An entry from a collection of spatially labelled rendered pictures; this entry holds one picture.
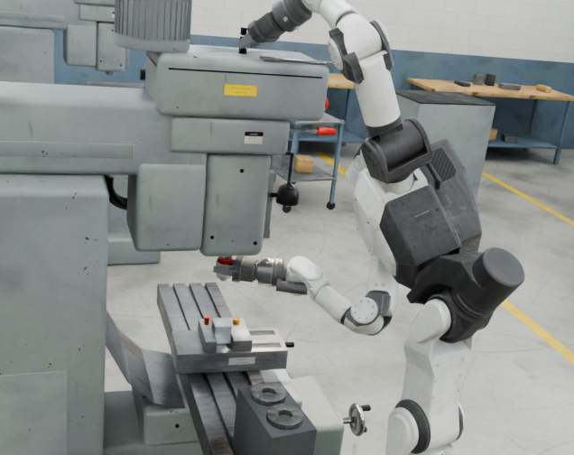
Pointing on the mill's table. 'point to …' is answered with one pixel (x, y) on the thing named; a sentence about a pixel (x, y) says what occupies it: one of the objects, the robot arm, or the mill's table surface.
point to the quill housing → (235, 204)
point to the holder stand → (271, 422)
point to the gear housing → (228, 135)
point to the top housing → (236, 84)
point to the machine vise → (209, 354)
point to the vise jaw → (240, 337)
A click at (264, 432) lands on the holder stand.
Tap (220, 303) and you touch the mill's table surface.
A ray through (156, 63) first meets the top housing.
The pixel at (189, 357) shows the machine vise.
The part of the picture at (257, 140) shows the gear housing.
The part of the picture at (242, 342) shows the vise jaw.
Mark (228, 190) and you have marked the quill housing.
